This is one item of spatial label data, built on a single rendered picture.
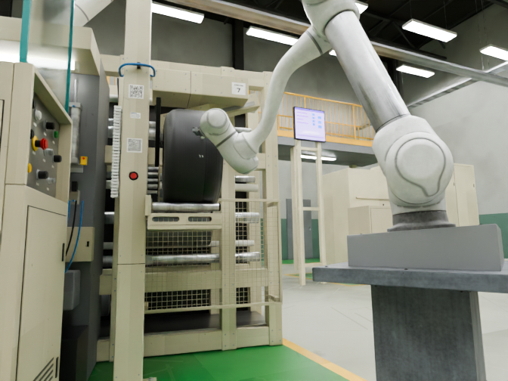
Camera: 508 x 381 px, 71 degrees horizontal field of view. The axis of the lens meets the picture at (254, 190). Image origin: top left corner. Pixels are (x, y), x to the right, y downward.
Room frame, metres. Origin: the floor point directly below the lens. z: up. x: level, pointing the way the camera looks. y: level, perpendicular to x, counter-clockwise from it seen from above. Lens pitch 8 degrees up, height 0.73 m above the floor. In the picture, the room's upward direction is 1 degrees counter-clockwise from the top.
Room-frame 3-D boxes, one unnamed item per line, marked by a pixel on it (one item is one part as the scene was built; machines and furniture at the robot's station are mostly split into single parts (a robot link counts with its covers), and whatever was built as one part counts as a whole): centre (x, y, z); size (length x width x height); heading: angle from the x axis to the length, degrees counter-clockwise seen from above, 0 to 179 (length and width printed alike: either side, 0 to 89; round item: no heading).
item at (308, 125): (5.74, -0.94, 2.60); 0.60 x 0.05 x 0.55; 114
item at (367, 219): (6.27, -2.18, 0.62); 0.90 x 0.56 x 1.25; 114
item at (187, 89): (2.25, 0.35, 1.71); 0.61 x 0.25 x 0.15; 106
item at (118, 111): (1.79, 0.70, 1.19); 0.05 x 0.04 x 0.48; 16
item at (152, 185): (2.24, 0.70, 1.05); 0.20 x 0.15 x 0.30; 106
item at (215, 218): (1.80, 0.35, 0.83); 0.36 x 0.09 x 0.06; 106
